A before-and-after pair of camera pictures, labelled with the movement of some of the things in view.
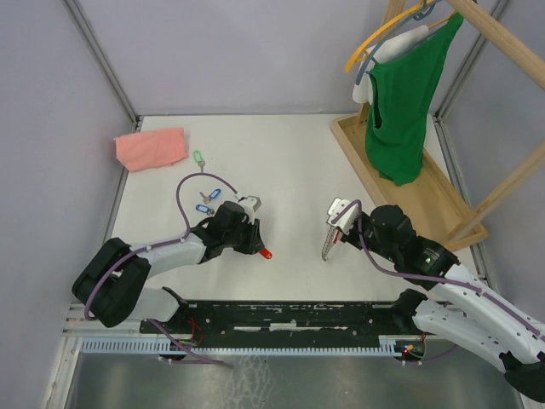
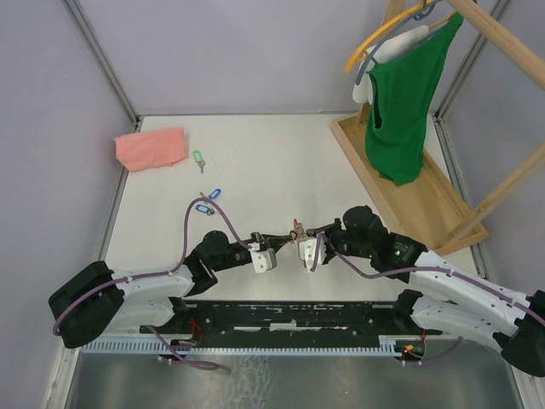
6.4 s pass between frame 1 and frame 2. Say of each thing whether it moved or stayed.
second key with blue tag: stayed
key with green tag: stayed
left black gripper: moved
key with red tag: moved
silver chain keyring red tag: moved
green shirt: stayed
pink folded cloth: stayed
